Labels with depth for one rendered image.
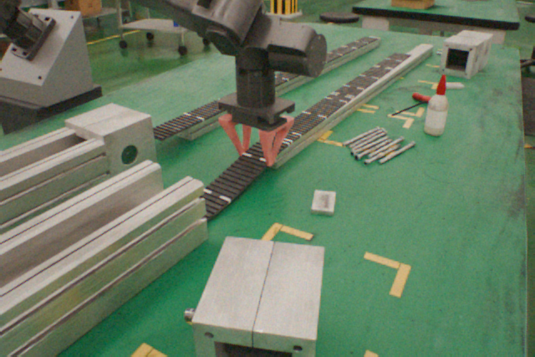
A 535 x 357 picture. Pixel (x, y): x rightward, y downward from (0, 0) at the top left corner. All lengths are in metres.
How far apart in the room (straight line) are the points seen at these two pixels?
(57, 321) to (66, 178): 0.23
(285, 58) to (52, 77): 0.67
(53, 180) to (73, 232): 0.13
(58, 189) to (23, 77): 0.56
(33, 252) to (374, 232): 0.40
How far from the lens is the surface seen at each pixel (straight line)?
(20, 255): 0.47
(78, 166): 0.62
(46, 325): 0.43
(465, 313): 0.49
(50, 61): 1.08
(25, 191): 0.60
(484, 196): 0.69
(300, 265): 0.36
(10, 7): 1.08
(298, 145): 0.74
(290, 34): 0.53
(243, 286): 0.34
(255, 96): 0.59
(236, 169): 0.64
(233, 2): 0.52
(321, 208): 0.58
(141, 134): 0.66
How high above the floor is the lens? 1.12
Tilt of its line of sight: 28 degrees down
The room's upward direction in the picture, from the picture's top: straight up
